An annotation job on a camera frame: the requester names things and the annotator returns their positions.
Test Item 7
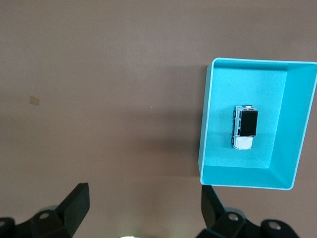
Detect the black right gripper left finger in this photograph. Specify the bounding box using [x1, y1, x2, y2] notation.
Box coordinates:
[0, 182, 90, 238]

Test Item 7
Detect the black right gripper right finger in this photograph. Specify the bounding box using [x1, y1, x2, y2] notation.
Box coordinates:
[195, 184, 300, 238]

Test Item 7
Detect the white jeep toy black roof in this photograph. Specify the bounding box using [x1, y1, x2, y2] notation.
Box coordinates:
[231, 103, 260, 151]

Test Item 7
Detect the turquoise plastic bin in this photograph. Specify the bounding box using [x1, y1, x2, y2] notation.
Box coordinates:
[198, 57, 317, 191]

